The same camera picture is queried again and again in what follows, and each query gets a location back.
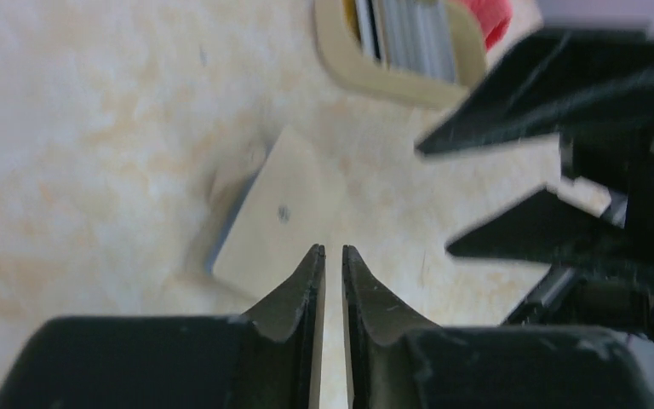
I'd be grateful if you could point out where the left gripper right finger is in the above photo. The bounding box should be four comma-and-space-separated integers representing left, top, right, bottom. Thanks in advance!
341, 245, 438, 408

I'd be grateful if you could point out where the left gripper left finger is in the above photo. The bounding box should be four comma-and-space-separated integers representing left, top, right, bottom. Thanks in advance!
242, 245, 326, 408

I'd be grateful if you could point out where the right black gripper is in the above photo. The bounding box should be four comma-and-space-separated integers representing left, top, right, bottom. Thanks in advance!
416, 28, 654, 342

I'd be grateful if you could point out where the beige card holder wallet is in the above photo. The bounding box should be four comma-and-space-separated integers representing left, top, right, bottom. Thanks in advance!
186, 126, 346, 299

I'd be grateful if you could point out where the beige tray of cards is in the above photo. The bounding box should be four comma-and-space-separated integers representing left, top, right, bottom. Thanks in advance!
313, 0, 488, 109

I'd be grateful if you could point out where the pink crumpled cloth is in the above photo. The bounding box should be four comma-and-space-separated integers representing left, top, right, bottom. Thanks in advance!
461, 0, 513, 50

